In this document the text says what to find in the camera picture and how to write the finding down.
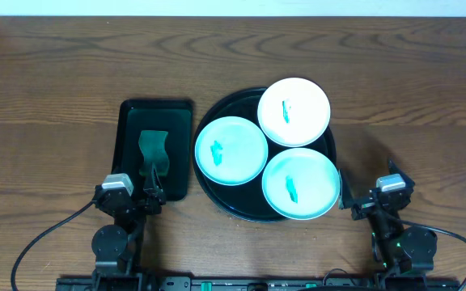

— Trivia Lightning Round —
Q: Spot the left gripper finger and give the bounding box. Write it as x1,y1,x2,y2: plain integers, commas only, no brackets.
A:
142,162,157,192
155,170,166,202

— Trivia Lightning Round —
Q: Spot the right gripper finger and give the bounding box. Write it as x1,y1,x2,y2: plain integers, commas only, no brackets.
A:
338,170,354,209
388,158,414,187

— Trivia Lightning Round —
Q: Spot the green scrubbing sponge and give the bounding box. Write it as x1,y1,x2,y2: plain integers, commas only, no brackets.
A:
138,130,170,177

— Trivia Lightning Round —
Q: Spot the mint green plate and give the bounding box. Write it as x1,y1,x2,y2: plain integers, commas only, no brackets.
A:
194,116,269,186
261,148,341,221

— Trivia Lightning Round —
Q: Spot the white plate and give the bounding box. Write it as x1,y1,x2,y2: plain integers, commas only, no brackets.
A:
257,78,331,147

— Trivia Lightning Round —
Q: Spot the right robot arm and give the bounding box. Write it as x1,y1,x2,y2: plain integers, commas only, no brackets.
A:
339,160,438,276

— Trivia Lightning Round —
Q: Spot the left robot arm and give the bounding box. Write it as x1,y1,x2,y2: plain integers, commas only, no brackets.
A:
91,164,167,277

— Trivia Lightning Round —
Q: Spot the black rectangular tray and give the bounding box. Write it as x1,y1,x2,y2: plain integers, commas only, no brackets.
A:
112,99,193,201

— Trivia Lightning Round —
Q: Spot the round black tray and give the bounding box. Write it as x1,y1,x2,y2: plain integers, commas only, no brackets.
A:
193,87,337,222

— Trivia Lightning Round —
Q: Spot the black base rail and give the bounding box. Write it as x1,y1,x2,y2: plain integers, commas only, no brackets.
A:
54,275,461,291

